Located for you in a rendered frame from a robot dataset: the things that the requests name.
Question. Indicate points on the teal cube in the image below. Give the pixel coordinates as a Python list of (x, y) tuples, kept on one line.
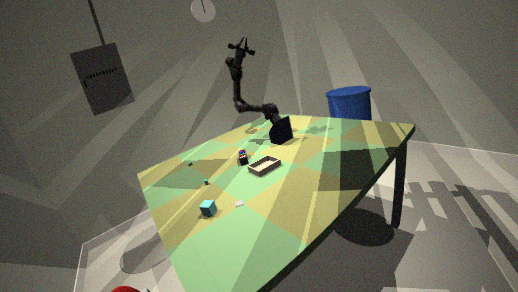
[(208, 208)]

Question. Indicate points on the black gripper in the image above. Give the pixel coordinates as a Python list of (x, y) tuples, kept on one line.
[(239, 53)]

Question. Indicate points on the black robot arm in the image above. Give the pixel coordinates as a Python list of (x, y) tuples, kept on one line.
[(237, 75)]

